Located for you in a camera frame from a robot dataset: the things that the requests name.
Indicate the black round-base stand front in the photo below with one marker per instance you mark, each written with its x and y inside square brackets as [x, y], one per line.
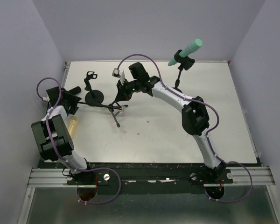
[93, 96]

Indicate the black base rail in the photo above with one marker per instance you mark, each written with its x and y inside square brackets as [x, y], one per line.
[135, 178]

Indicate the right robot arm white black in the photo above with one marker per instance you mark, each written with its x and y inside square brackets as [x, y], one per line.
[195, 118]

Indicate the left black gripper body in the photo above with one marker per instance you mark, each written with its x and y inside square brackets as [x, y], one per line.
[72, 101]

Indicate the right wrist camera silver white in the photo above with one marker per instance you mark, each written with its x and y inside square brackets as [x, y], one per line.
[120, 74]

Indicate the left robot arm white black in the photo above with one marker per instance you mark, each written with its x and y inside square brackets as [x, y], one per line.
[53, 139]

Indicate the teal green microphone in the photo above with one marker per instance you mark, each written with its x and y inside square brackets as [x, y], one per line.
[194, 46]

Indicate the beige gold microphone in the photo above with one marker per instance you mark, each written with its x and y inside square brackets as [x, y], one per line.
[73, 122]

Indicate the silver grey mesh microphone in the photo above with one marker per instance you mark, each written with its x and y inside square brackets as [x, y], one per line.
[75, 90]

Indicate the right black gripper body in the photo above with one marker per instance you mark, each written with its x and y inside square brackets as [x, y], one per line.
[128, 88]

